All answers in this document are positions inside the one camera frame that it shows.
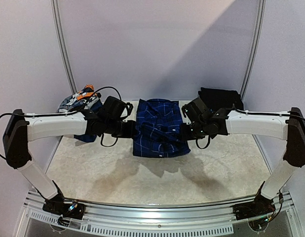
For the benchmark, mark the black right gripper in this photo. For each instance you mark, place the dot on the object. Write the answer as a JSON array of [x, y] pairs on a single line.
[[186, 132]]

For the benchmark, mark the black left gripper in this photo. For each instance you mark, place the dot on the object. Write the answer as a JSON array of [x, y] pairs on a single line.
[[131, 131]]

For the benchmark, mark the blue plaid garment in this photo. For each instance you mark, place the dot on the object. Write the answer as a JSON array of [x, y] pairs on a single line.
[[158, 124]]

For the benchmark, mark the black t-shirt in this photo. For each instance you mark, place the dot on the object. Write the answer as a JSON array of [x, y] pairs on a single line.
[[215, 99]]

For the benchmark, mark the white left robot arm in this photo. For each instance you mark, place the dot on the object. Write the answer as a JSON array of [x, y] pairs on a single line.
[[80, 114]]

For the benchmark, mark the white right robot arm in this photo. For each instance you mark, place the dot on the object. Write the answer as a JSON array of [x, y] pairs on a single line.
[[288, 126]]

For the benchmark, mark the camouflage orange garment pile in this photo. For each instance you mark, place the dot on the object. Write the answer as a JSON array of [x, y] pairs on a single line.
[[84, 99]]

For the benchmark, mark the solid navy blue garment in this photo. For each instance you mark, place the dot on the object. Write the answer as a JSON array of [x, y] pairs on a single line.
[[89, 136]]

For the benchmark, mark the aluminium front rail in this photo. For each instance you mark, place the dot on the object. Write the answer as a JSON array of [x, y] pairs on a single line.
[[201, 220]]

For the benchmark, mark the right aluminium frame post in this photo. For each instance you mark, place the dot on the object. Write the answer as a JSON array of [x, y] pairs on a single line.
[[254, 47]]

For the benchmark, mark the aluminium frame post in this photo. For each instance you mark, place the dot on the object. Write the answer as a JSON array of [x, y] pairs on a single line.
[[62, 44], [254, 47]]

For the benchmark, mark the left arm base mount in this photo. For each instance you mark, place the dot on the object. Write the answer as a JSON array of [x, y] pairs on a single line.
[[66, 209]]

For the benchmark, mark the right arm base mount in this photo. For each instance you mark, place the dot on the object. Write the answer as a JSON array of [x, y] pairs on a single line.
[[255, 208]]

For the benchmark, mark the left aluminium frame post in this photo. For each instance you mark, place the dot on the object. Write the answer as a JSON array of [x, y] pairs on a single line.
[[62, 44]]

